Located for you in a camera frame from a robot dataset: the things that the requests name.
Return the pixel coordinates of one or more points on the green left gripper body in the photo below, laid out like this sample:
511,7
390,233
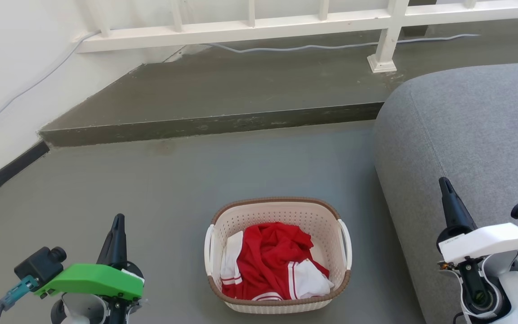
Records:
92,279

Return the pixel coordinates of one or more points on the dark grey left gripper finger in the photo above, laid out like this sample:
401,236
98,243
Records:
115,243

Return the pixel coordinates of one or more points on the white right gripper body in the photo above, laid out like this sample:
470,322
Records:
488,240

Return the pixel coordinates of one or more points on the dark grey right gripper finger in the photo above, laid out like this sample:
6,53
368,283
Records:
454,211

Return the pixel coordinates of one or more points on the red and white clothing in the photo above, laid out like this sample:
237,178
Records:
268,256

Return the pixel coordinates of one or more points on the cream perforated laundry basket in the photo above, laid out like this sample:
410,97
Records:
281,211

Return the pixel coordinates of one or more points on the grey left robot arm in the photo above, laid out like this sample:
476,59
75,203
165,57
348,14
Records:
83,308

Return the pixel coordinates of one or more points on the grey fabric sofa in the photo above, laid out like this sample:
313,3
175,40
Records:
466,126

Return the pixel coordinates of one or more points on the black baseboard strip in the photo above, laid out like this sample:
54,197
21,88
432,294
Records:
7,173

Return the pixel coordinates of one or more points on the white wooden railing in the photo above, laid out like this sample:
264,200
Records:
232,28

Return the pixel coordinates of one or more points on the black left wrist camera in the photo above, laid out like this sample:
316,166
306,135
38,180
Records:
38,265

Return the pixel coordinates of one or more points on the teal left camera connector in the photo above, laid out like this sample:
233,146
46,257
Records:
16,292

